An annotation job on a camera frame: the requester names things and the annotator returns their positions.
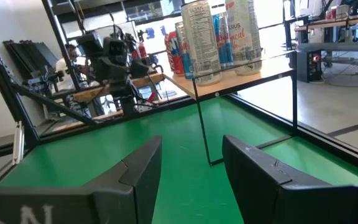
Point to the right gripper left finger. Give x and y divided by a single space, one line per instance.
110 199

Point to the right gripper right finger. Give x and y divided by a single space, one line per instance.
275 202

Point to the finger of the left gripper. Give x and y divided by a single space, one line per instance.
90 43
140 69

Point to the red Fanta strawberry can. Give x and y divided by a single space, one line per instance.
172 59

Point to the blue silver Red Bull can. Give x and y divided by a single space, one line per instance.
225 46
185 62

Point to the white Celsius can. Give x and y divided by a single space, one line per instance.
244 40
202 46

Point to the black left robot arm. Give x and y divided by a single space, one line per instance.
123 93

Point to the person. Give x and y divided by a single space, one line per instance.
75 53

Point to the black ladder rack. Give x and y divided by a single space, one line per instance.
56 31

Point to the stacked black panels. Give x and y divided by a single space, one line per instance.
33 59

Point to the black computer tower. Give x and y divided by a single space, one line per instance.
309 68

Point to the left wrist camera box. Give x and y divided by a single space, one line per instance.
115 51

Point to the black metal table frame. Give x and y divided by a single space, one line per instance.
2 77

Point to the silver frame bracket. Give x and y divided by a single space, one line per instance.
18 143

